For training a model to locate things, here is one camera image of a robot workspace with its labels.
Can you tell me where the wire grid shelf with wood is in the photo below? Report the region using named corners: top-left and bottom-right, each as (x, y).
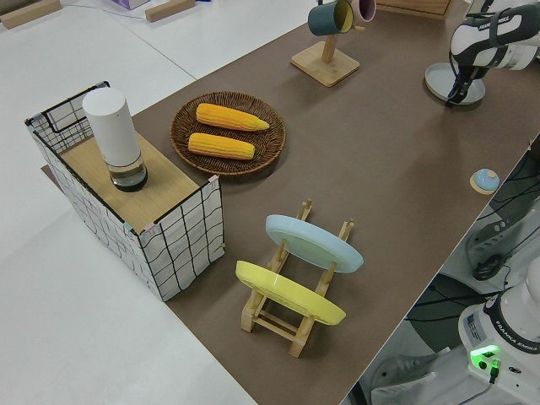
top-left (24, 80), bottom-right (224, 303)

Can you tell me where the light blue plate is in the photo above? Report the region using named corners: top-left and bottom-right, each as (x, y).
top-left (265, 214), bottom-right (365, 274)

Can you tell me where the pink mug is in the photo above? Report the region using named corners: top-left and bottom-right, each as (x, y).
top-left (348, 0), bottom-right (377, 22)

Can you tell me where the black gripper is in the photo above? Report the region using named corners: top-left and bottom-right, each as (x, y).
top-left (445, 62), bottom-right (487, 108)

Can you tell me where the white cylinder with metal base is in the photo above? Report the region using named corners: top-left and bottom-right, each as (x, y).
top-left (82, 89), bottom-right (149, 193)

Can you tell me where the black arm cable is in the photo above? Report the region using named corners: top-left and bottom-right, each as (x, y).
top-left (447, 11), bottom-right (510, 105)

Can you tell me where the long yellow corn cob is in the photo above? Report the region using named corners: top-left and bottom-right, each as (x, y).
top-left (196, 103), bottom-right (270, 132)

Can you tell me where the gray plate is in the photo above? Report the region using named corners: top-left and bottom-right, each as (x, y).
top-left (424, 62), bottom-right (486, 105)

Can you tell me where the yellow plate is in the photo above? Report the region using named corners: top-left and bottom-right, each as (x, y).
top-left (235, 260), bottom-right (348, 327)

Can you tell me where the wooden block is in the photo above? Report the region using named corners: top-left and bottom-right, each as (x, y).
top-left (145, 0), bottom-right (196, 22)
top-left (0, 0), bottom-right (62, 30)

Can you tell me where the teal mug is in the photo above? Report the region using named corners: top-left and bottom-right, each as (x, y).
top-left (307, 0), bottom-right (354, 37)

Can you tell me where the wooden mug tree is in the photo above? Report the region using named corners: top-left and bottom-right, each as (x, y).
top-left (290, 0), bottom-right (361, 88)

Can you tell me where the wooden plate rack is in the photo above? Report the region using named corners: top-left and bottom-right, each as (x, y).
top-left (240, 197), bottom-right (356, 359)

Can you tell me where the brown wicker tray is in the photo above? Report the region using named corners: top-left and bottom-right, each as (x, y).
top-left (170, 91), bottom-right (288, 176)

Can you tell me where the purple box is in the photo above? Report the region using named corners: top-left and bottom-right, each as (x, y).
top-left (103, 0), bottom-right (151, 11)

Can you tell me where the short yellow corn cob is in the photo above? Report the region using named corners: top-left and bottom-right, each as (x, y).
top-left (187, 132), bottom-right (257, 161)

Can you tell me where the blue bell on wooden base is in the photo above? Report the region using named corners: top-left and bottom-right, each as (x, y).
top-left (470, 168), bottom-right (501, 195)

